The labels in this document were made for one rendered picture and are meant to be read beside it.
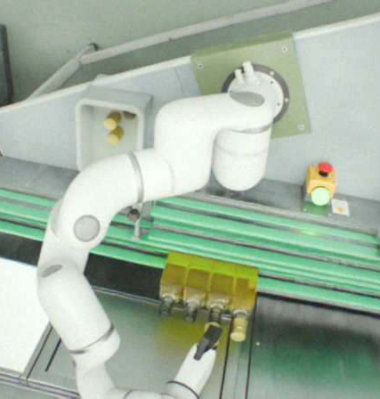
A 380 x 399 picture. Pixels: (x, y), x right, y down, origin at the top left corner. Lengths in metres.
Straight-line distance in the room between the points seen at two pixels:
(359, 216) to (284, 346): 0.39
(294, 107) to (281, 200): 0.25
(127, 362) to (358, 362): 0.61
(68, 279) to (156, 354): 0.48
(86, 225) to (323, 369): 0.79
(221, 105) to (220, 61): 0.32
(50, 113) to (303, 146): 0.69
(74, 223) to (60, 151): 0.70
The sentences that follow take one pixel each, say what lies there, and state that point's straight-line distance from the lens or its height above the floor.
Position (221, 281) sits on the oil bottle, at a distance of 1.10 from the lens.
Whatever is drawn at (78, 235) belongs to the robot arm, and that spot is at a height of 1.33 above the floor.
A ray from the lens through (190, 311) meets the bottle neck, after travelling 1.05.
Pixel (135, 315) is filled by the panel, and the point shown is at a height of 1.07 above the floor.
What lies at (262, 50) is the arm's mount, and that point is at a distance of 1.01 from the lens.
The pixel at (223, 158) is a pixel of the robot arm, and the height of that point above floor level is 1.13.
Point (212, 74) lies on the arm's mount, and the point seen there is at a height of 0.81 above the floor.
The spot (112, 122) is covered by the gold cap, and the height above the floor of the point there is 0.81.
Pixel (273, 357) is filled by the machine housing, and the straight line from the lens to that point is 1.23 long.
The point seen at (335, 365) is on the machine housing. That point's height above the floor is 1.08.
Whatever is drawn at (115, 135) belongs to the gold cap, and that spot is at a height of 0.81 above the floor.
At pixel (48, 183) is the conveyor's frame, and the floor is 0.84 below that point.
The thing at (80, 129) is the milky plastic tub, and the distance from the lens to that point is 1.17.
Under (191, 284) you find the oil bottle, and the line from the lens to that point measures 1.08.
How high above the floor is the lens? 1.78
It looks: 52 degrees down
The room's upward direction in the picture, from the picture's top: 163 degrees counter-clockwise
